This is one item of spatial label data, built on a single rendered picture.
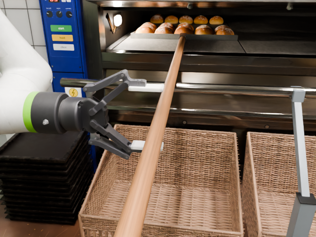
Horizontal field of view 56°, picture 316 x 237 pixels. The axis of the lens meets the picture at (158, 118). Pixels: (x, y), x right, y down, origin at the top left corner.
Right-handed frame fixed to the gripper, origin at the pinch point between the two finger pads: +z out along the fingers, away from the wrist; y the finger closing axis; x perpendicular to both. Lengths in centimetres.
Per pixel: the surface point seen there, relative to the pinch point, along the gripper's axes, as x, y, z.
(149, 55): -66, 2, -12
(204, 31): -102, -3, 11
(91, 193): -27, 44, -28
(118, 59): -66, 4, -25
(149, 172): 21.1, -1.0, 1.4
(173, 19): -162, -2, -10
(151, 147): 14.6, -1.4, 0.7
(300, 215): -5.6, 27.6, 35.9
